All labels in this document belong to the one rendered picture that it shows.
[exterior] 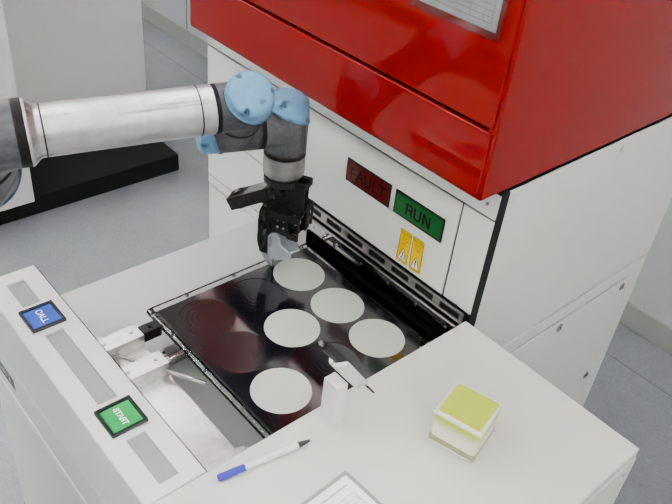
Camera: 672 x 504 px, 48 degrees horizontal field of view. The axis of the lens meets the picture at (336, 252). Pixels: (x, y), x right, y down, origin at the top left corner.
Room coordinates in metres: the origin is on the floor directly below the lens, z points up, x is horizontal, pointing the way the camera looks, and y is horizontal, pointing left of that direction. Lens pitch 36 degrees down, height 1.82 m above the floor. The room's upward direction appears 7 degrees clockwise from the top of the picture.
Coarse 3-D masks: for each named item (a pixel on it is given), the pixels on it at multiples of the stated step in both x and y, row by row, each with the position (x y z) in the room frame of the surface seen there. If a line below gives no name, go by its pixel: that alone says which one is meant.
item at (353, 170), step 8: (352, 168) 1.24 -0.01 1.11; (360, 168) 1.23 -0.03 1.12; (352, 176) 1.24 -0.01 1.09; (360, 176) 1.22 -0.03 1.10; (368, 176) 1.21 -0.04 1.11; (360, 184) 1.22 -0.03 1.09; (368, 184) 1.21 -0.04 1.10; (376, 184) 1.19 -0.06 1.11; (384, 184) 1.18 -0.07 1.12; (368, 192) 1.21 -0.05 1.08; (376, 192) 1.19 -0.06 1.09; (384, 192) 1.18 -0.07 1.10; (384, 200) 1.18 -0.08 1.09
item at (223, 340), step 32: (224, 288) 1.10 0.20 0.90; (256, 288) 1.11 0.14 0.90; (320, 288) 1.13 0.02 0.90; (352, 288) 1.14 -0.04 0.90; (192, 320) 1.00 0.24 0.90; (224, 320) 1.01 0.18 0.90; (256, 320) 1.02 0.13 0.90; (320, 320) 1.04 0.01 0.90; (224, 352) 0.93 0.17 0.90; (256, 352) 0.94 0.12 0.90; (288, 352) 0.95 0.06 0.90; (320, 352) 0.96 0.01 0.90; (352, 352) 0.97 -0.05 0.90; (320, 384) 0.88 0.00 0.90; (256, 416) 0.80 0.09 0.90; (288, 416) 0.81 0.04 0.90
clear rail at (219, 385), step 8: (152, 312) 1.01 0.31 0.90; (160, 320) 0.99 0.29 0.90; (168, 328) 0.97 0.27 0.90; (168, 336) 0.96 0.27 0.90; (176, 336) 0.95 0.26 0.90; (176, 344) 0.94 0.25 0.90; (184, 344) 0.94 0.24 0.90; (184, 352) 0.92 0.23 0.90; (192, 352) 0.92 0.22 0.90; (192, 360) 0.91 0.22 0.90; (200, 360) 0.90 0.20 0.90; (200, 368) 0.89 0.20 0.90; (208, 368) 0.89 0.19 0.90; (208, 376) 0.87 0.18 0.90; (216, 376) 0.87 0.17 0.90; (216, 384) 0.86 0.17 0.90; (224, 384) 0.86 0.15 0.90; (224, 392) 0.84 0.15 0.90; (232, 400) 0.83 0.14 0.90; (240, 408) 0.81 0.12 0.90; (248, 416) 0.80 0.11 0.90; (256, 424) 0.78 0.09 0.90; (264, 432) 0.77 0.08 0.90
